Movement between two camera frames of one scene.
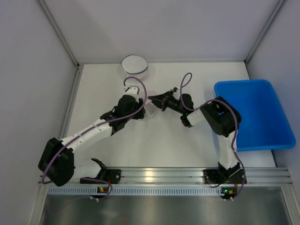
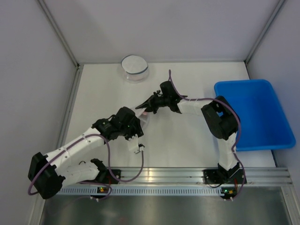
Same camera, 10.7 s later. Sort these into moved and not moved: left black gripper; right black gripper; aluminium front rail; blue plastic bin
Moved: left black gripper
Not moved: blue plastic bin; aluminium front rail; right black gripper
